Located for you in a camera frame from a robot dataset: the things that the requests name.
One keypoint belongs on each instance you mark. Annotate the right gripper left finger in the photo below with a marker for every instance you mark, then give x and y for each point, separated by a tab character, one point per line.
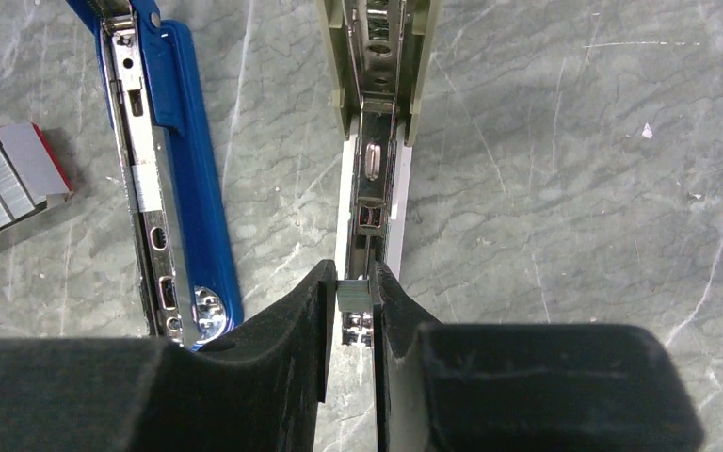
257	388

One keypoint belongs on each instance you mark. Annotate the blue stapler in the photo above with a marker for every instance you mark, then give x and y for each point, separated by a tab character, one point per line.
187	280

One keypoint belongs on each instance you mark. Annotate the cardboard staple tray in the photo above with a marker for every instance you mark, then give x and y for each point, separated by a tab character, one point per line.
31	156

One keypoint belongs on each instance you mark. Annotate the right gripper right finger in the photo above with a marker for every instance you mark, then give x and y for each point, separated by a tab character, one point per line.
522	387

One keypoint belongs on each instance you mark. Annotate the silver staple strip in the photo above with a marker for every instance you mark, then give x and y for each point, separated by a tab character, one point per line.
353	296

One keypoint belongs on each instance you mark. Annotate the beige stapler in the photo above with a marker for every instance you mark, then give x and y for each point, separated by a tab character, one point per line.
378	54

